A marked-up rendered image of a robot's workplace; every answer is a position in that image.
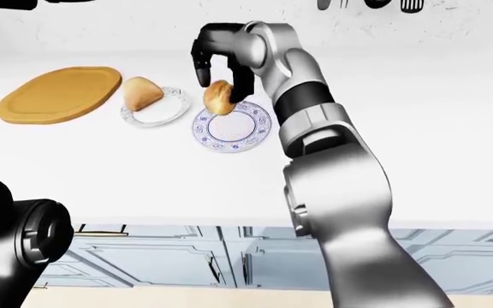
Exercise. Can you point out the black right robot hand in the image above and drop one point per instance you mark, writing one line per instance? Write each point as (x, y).
(218, 41)

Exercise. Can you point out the round golden bread roll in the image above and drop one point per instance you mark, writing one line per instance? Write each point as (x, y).
(218, 97)

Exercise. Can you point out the oval wooden cutting board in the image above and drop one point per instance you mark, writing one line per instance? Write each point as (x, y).
(60, 95)

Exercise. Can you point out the blue patterned white plate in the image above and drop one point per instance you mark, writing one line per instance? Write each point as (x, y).
(230, 127)

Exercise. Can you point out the grey rimmed white plate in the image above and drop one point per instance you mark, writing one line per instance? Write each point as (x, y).
(161, 110)

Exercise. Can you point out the pale triangular bread loaf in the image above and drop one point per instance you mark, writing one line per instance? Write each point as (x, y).
(140, 92)

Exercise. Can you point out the black hanging fork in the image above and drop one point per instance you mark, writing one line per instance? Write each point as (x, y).
(343, 2)

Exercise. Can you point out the black hanging ladle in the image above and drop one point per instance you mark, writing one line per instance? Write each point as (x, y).
(374, 3)

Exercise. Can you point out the black hanging slotted spatula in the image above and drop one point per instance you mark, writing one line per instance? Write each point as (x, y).
(411, 5)

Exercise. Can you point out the grey panelled base cabinets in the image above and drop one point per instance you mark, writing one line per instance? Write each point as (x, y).
(246, 256)

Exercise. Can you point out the black object at wall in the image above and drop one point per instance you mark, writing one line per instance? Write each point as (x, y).
(4, 4)

